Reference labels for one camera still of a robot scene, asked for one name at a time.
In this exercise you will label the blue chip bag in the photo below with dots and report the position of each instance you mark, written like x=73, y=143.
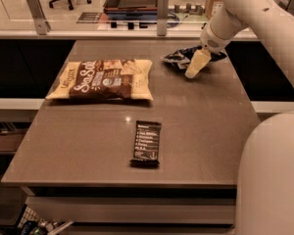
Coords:
x=181, y=58

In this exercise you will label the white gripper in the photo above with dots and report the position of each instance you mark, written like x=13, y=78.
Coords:
x=211, y=42

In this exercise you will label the brown table drawer front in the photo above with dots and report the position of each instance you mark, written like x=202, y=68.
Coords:
x=134, y=210

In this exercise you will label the brown sea salt chip bag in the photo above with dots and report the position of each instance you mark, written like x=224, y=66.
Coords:
x=104, y=79

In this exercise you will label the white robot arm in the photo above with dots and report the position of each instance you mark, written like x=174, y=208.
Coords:
x=265, y=184

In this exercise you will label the middle metal glass bracket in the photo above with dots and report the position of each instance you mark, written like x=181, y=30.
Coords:
x=162, y=17

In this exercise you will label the cardboard box with label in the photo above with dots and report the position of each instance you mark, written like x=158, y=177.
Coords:
x=212, y=0

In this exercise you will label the black rxbar chocolate bar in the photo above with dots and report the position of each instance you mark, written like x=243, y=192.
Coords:
x=146, y=144

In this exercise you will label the left metal glass bracket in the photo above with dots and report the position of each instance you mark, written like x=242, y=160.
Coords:
x=42, y=27

